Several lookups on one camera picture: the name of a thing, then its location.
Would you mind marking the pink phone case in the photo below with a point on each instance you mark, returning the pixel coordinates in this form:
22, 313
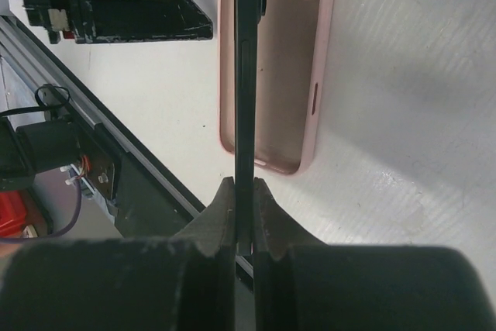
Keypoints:
293, 38

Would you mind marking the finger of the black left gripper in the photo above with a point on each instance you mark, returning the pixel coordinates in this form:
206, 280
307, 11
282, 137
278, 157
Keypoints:
119, 21

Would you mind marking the aluminium front rail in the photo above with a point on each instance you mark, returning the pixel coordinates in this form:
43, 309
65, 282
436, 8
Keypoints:
33, 62

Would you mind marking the black phone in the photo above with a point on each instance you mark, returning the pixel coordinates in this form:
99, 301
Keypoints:
247, 15

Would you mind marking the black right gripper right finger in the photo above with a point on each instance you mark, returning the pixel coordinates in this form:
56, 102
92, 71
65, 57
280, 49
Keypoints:
301, 283

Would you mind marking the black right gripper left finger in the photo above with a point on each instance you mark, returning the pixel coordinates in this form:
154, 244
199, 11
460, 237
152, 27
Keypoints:
183, 282

